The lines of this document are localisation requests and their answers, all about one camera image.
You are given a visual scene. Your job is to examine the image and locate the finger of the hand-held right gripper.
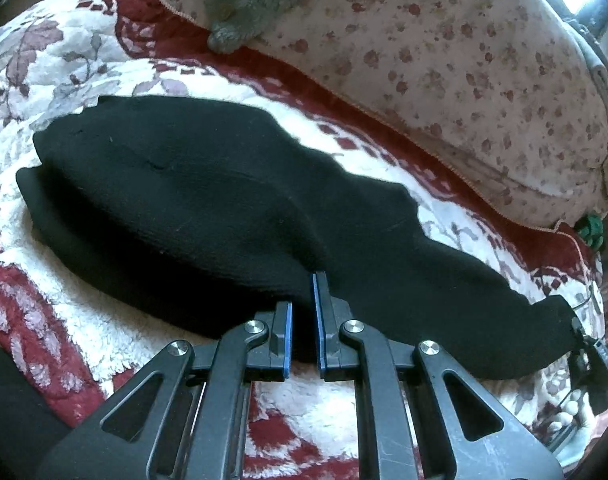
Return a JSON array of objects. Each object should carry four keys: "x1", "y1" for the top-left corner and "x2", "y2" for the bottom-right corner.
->
[{"x1": 570, "y1": 313, "x2": 594, "y2": 348}]

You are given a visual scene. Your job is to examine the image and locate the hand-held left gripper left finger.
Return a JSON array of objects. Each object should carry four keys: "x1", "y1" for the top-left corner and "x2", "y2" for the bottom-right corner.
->
[{"x1": 36, "y1": 302, "x2": 293, "y2": 480}]

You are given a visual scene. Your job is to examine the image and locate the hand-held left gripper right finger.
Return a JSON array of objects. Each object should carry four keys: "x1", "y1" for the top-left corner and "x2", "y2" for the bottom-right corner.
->
[{"x1": 311, "y1": 272, "x2": 565, "y2": 480}]

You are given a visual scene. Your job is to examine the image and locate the black pants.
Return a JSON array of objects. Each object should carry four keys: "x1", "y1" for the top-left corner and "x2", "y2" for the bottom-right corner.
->
[{"x1": 15, "y1": 94, "x2": 580, "y2": 381}]

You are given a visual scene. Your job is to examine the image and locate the green plastic object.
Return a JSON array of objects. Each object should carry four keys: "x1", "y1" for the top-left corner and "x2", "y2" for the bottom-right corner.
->
[{"x1": 576, "y1": 214, "x2": 605, "y2": 249}]

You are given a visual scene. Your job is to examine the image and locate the grey folded cloth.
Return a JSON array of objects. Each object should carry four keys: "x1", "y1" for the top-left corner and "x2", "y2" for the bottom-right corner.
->
[{"x1": 564, "y1": 15, "x2": 608, "y2": 111}]

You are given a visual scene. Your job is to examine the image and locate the beige floral pillow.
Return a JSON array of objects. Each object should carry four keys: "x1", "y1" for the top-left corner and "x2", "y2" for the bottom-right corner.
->
[{"x1": 146, "y1": 0, "x2": 608, "y2": 233}]

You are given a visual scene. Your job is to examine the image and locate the red white floral blanket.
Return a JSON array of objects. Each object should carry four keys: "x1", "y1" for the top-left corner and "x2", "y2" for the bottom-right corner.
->
[{"x1": 0, "y1": 0, "x2": 607, "y2": 480}]

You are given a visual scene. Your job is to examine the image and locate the grey fuzzy garment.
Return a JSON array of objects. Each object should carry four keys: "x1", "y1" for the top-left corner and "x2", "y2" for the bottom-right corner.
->
[{"x1": 204, "y1": 0, "x2": 420, "y2": 53}]

